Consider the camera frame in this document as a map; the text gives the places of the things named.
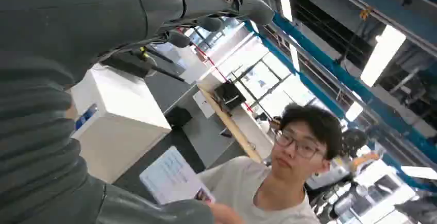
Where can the person's glasses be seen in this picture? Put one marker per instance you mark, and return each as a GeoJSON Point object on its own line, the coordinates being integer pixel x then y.
{"type": "Point", "coordinates": [302, 146]}

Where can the black device with yellow mark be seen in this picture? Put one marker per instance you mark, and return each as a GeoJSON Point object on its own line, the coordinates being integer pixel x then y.
{"type": "Point", "coordinates": [129, 64]}

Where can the blue ceiling beam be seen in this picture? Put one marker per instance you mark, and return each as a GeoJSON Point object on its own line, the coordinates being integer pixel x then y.
{"type": "Point", "coordinates": [355, 84]}

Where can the small black block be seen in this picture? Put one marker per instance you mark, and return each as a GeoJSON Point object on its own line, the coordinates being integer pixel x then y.
{"type": "Point", "coordinates": [178, 116]}

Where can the yellow ceiling hook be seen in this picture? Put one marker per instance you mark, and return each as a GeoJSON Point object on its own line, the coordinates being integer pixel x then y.
{"type": "Point", "coordinates": [366, 13]}

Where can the person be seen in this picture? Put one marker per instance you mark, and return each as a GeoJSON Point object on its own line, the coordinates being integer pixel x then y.
{"type": "Point", "coordinates": [245, 188]}

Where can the ribbed grey left arm sleeve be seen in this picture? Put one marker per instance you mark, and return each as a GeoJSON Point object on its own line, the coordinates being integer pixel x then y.
{"type": "Point", "coordinates": [34, 130]}

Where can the white box with blue label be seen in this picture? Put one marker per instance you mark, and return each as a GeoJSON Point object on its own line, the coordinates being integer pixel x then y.
{"type": "Point", "coordinates": [119, 120]}

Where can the black box device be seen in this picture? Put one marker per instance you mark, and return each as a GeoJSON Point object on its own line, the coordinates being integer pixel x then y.
{"type": "Point", "coordinates": [228, 94]}

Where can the wooden board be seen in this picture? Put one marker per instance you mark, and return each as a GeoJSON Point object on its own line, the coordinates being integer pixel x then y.
{"type": "Point", "coordinates": [235, 130]}

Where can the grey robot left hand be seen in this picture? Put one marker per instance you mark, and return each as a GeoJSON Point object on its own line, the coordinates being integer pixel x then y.
{"type": "Point", "coordinates": [85, 11]}

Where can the white printed card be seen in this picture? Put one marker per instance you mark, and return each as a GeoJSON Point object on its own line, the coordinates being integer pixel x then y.
{"type": "Point", "coordinates": [170, 178]}

